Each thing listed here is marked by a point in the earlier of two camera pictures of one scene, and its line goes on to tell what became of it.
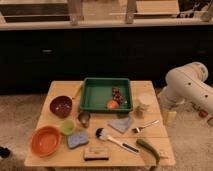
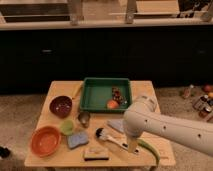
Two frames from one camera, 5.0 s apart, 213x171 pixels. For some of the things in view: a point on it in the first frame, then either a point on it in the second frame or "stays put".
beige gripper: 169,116 → 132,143
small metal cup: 84,118 stays put
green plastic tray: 97,92 stays put
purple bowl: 61,106 stays put
